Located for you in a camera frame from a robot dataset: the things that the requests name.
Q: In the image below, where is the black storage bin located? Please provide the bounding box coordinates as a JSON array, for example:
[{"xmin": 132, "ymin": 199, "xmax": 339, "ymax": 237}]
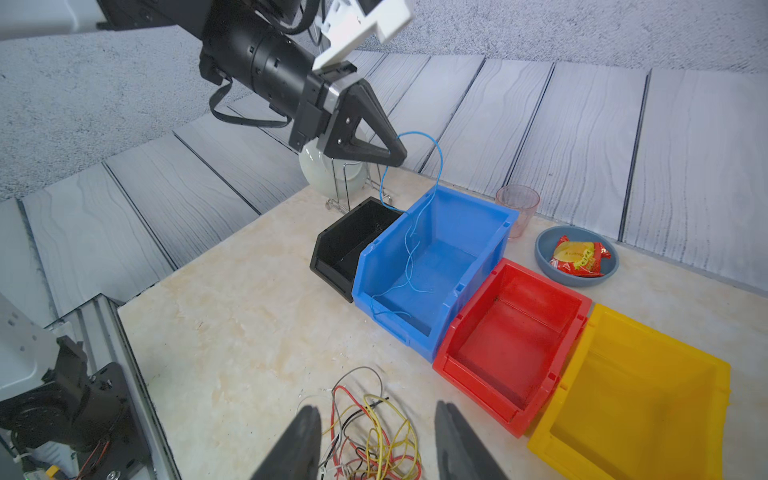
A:
[{"xmin": 309, "ymin": 197, "xmax": 401, "ymax": 303}]

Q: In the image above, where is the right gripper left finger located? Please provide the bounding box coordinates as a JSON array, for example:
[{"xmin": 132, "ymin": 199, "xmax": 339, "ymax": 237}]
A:
[{"xmin": 251, "ymin": 406, "xmax": 322, "ymax": 480}]

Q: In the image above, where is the cable bundle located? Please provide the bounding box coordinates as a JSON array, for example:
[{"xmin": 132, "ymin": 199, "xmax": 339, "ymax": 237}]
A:
[{"xmin": 296, "ymin": 365, "xmax": 424, "ymax": 480}]

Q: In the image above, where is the red yellow snack packet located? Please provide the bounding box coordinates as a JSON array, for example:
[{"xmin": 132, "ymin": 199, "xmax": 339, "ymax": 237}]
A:
[{"xmin": 549, "ymin": 235, "xmax": 612, "ymax": 278}]

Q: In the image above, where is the red storage bin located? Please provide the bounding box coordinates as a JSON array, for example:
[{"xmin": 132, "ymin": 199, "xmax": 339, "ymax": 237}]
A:
[{"xmin": 433, "ymin": 259, "xmax": 592, "ymax": 437}]

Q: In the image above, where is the pink plastic cup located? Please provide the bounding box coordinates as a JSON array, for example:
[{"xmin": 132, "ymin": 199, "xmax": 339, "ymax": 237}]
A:
[{"xmin": 495, "ymin": 184, "xmax": 540, "ymax": 239}]

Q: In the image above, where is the blue bowl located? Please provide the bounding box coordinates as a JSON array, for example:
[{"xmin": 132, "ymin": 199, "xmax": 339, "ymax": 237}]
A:
[{"xmin": 535, "ymin": 226, "xmax": 620, "ymax": 287}]

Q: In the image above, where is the white plate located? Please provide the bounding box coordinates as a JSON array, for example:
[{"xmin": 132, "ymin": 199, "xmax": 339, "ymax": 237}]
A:
[{"xmin": 299, "ymin": 139, "xmax": 337, "ymax": 198}]

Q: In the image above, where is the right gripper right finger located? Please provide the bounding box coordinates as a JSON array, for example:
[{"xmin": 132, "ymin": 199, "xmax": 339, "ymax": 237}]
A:
[{"xmin": 434, "ymin": 401, "xmax": 508, "ymax": 480}]

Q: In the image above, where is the yellow storage bin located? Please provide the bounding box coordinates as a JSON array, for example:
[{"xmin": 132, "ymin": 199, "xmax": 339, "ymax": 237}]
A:
[{"xmin": 528, "ymin": 304, "xmax": 731, "ymax": 479}]

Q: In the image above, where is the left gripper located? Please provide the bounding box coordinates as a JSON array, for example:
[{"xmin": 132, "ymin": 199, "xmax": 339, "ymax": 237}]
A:
[{"xmin": 287, "ymin": 62, "xmax": 407, "ymax": 167}]

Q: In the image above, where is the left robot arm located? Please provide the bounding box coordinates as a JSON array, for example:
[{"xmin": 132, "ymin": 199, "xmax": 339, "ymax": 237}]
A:
[{"xmin": 1, "ymin": 0, "xmax": 414, "ymax": 167}]

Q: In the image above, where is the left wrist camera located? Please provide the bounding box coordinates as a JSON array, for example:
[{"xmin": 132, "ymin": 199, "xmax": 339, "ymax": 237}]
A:
[{"xmin": 313, "ymin": 0, "xmax": 415, "ymax": 72}]

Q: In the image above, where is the blue cable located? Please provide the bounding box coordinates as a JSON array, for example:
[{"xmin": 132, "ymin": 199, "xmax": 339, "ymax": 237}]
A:
[{"xmin": 365, "ymin": 131, "xmax": 445, "ymax": 322}]

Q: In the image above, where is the aluminium front rail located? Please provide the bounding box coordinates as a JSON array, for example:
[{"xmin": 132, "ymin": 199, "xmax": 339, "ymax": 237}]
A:
[{"xmin": 46, "ymin": 294, "xmax": 180, "ymax": 479}]

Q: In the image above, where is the blue storage bin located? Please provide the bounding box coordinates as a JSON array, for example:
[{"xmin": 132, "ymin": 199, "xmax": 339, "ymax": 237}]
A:
[{"xmin": 352, "ymin": 185, "xmax": 518, "ymax": 362}]

